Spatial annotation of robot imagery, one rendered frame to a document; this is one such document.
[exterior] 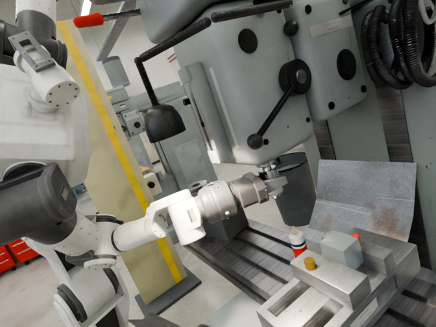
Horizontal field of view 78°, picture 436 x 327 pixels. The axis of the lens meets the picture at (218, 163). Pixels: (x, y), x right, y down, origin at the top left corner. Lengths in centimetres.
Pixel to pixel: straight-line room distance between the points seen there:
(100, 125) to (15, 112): 161
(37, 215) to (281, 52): 54
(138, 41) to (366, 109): 990
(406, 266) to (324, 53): 49
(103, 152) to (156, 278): 115
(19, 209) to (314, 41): 64
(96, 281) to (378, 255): 82
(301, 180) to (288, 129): 205
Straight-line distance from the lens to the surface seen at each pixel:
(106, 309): 112
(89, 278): 103
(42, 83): 59
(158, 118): 49
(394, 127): 90
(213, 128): 57
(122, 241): 76
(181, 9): 55
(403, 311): 71
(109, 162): 227
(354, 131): 96
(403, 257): 72
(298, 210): 276
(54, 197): 54
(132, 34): 1055
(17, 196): 56
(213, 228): 106
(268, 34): 60
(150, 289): 262
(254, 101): 54
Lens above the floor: 148
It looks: 14 degrees down
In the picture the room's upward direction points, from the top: 20 degrees counter-clockwise
